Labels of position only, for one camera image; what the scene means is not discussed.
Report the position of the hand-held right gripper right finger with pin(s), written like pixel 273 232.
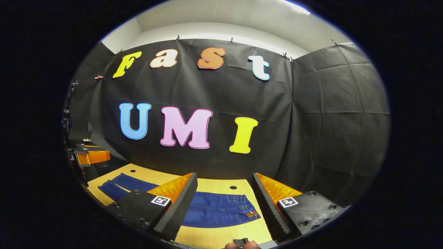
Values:
pixel 268 204

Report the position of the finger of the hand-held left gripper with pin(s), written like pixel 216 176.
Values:
pixel 86 148
pixel 93 157

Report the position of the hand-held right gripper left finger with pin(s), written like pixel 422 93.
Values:
pixel 180 207

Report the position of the blue denim jeans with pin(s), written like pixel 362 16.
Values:
pixel 214 209

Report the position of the black backdrop cloth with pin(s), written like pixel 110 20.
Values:
pixel 221 97

